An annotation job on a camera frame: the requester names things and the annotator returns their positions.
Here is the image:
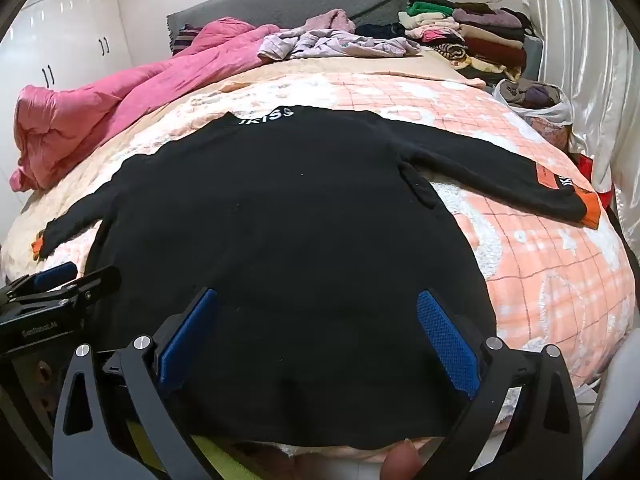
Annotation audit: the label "plastic bag of clothes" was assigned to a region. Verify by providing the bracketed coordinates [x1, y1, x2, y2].
[492, 79, 573, 123]

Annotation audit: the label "white wardrobe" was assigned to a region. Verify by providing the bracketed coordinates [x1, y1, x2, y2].
[0, 0, 146, 91]

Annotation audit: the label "dark striped garment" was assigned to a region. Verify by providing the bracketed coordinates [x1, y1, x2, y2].
[172, 24, 203, 56]

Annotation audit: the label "mauve fuzzy garment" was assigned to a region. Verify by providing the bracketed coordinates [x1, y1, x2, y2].
[305, 9, 357, 33]

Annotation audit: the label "orange white checked blanket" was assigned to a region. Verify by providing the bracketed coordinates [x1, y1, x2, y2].
[30, 72, 636, 411]

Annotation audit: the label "white satin curtain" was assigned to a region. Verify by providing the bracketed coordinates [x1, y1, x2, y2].
[520, 0, 640, 261]

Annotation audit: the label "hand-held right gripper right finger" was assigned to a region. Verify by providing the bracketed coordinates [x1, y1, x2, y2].
[416, 289, 585, 480]

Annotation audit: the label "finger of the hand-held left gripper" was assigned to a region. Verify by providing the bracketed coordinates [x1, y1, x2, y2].
[10, 266, 122, 316]
[0, 261, 78, 306]

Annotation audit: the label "grey quilted headboard cover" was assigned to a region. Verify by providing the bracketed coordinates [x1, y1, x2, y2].
[166, 0, 412, 56]

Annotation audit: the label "person's right hand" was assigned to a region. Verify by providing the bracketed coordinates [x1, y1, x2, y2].
[381, 439, 422, 480]

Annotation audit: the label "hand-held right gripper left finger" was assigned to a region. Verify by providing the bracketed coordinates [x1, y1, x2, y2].
[52, 287, 221, 480]

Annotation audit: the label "pink duvet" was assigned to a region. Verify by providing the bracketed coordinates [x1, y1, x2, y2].
[10, 16, 281, 192]

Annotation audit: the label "stack of folded clothes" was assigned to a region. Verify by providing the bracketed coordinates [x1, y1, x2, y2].
[397, 0, 541, 83]

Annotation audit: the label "dark navy garment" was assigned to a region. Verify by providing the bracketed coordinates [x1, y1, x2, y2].
[357, 22, 407, 40]

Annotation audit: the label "black sweater with orange cuffs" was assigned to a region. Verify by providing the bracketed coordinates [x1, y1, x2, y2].
[31, 105, 603, 453]

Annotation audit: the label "yellow-green cloth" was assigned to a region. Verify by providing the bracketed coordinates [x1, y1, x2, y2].
[125, 420, 301, 480]

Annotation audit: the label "red bag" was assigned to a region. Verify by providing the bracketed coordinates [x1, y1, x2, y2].
[570, 152, 616, 211]

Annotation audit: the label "lilac crumpled pyjamas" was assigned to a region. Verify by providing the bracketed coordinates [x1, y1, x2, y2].
[257, 27, 423, 61]

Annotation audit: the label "grey cushion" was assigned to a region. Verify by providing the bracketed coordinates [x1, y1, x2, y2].
[524, 35, 545, 81]

